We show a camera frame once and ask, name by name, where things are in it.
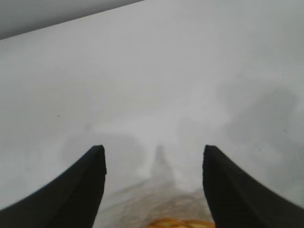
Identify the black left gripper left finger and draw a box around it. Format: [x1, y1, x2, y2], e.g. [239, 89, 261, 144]
[0, 144, 107, 228]

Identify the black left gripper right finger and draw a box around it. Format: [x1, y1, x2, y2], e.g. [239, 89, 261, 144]
[202, 144, 304, 228]

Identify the yellow woven wicker basket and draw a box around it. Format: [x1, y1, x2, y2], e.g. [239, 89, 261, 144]
[143, 216, 216, 228]

